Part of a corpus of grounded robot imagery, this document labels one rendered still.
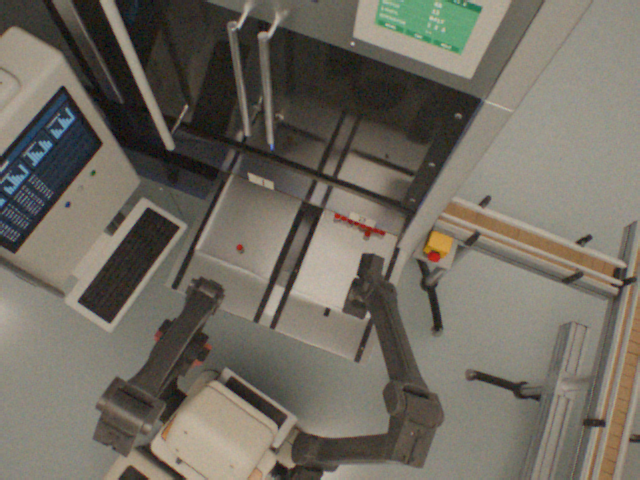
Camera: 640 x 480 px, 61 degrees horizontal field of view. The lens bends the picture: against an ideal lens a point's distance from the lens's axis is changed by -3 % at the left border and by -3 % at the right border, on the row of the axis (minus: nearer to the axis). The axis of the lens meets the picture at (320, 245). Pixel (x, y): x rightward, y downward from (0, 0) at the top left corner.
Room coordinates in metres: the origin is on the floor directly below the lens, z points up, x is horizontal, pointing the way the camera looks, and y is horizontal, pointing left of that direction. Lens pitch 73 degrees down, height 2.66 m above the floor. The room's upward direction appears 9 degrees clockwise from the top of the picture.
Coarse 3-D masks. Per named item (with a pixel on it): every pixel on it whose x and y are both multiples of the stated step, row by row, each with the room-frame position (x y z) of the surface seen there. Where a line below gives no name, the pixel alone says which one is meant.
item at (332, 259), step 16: (320, 224) 0.62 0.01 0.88; (336, 224) 0.63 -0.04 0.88; (320, 240) 0.57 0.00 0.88; (336, 240) 0.58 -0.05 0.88; (352, 240) 0.59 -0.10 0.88; (368, 240) 0.60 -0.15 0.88; (384, 240) 0.61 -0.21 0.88; (320, 256) 0.51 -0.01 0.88; (336, 256) 0.52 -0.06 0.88; (352, 256) 0.53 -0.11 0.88; (384, 256) 0.55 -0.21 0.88; (304, 272) 0.45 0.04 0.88; (320, 272) 0.46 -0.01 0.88; (336, 272) 0.47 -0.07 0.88; (352, 272) 0.48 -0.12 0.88; (384, 272) 0.49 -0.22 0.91; (304, 288) 0.40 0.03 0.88; (320, 288) 0.41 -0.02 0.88; (336, 288) 0.42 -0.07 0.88; (336, 304) 0.36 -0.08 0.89
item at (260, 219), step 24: (240, 192) 0.69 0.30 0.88; (264, 192) 0.70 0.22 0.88; (216, 216) 0.59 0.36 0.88; (240, 216) 0.61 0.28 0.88; (264, 216) 0.62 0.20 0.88; (288, 216) 0.63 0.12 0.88; (216, 240) 0.51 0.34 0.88; (240, 240) 0.52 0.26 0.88; (264, 240) 0.54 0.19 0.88; (240, 264) 0.44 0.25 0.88; (264, 264) 0.46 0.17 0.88
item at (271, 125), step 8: (272, 24) 0.67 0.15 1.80; (264, 32) 0.63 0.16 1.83; (272, 32) 0.65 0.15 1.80; (264, 40) 0.61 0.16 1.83; (264, 48) 0.61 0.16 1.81; (264, 56) 0.61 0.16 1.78; (264, 64) 0.61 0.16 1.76; (264, 72) 0.61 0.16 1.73; (264, 80) 0.61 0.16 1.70; (264, 88) 0.61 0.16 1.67; (272, 88) 0.62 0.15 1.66; (264, 96) 0.61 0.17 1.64; (272, 96) 0.62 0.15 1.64; (264, 104) 0.61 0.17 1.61; (272, 104) 0.62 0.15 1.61; (264, 112) 0.62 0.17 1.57; (272, 112) 0.62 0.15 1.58; (272, 120) 0.62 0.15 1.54; (280, 120) 0.66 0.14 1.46; (272, 128) 0.61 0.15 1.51; (272, 136) 0.61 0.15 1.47
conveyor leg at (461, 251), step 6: (462, 246) 0.68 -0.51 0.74; (456, 252) 0.68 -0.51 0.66; (462, 252) 0.67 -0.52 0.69; (456, 258) 0.67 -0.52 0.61; (438, 270) 0.68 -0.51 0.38; (444, 270) 0.67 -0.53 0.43; (432, 276) 0.68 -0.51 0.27; (438, 276) 0.67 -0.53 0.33; (426, 282) 0.68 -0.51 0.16; (432, 282) 0.67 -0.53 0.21
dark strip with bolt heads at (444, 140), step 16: (464, 96) 0.60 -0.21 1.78; (448, 112) 0.60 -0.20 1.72; (464, 112) 0.59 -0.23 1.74; (448, 128) 0.60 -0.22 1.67; (432, 144) 0.60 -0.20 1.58; (448, 144) 0.59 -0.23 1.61; (432, 160) 0.60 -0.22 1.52; (416, 176) 0.60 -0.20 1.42; (432, 176) 0.59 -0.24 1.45; (416, 192) 0.60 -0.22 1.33; (416, 208) 0.59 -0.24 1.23
